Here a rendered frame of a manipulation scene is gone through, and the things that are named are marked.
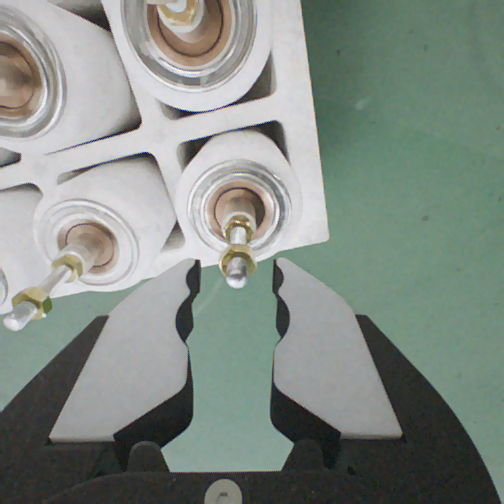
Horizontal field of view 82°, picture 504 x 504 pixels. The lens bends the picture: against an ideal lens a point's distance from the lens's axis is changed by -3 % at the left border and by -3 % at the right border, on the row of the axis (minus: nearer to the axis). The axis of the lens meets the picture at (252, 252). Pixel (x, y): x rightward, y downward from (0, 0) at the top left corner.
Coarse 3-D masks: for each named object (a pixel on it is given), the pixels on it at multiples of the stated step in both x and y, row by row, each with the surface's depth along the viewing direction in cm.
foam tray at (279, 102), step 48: (48, 0) 21; (96, 0) 23; (288, 0) 21; (288, 48) 23; (144, 96) 24; (288, 96) 24; (96, 144) 26; (144, 144) 26; (192, 144) 35; (288, 144) 26
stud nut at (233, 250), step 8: (232, 248) 15; (240, 248) 15; (248, 248) 15; (224, 256) 15; (232, 256) 15; (240, 256) 15; (248, 256) 15; (224, 264) 15; (248, 264) 15; (256, 264) 15; (224, 272) 15; (248, 272) 15
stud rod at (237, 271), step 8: (232, 232) 18; (240, 232) 17; (232, 240) 17; (240, 240) 16; (232, 264) 14; (240, 264) 14; (232, 272) 13; (240, 272) 13; (232, 280) 14; (240, 280) 14
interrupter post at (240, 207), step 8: (232, 200) 21; (240, 200) 21; (232, 208) 19; (240, 208) 19; (248, 208) 20; (224, 216) 19; (232, 216) 19; (240, 216) 19; (248, 216) 19; (224, 224) 19
